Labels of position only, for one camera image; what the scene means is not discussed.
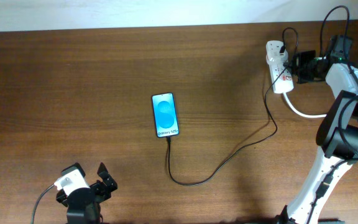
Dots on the white charger plug adapter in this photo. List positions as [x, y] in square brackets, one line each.
[274, 57]

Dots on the blue Galaxy smartphone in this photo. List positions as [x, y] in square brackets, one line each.
[165, 116]

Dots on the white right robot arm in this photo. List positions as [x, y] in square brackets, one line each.
[337, 141]

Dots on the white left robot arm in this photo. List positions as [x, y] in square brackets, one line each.
[90, 213]

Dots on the white power strip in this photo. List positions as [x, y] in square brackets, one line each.
[280, 76]

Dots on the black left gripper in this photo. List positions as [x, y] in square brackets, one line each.
[104, 193]

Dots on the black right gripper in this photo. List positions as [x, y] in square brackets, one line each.
[296, 60]

